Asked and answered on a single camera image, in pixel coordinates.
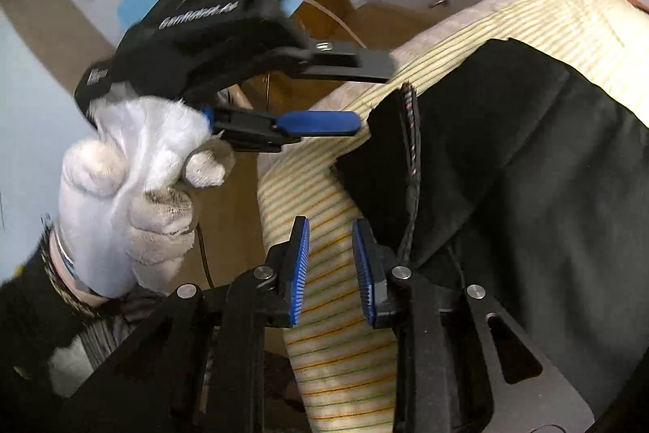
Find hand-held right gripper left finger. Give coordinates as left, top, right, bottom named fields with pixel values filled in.
left=53, top=216, right=311, bottom=433

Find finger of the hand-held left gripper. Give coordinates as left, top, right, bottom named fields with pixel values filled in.
left=203, top=104, right=362, bottom=155
left=299, top=40, right=397, bottom=84

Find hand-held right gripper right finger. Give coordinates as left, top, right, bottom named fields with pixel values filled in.
left=351, top=217, right=596, bottom=433

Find black pants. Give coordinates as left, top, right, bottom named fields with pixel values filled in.
left=332, top=38, right=649, bottom=429

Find person's left forearm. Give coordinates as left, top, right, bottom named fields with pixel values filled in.
left=0, top=215, right=173, bottom=418

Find person's left hand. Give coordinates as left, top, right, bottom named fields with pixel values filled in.
left=58, top=95, right=236, bottom=299

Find striped yellow bed sheet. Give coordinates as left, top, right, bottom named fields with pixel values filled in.
left=257, top=0, right=649, bottom=433

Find beige cord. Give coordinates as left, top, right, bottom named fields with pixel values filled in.
left=304, top=0, right=367, bottom=49

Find silver bracelet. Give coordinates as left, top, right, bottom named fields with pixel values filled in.
left=51, top=227, right=78, bottom=280

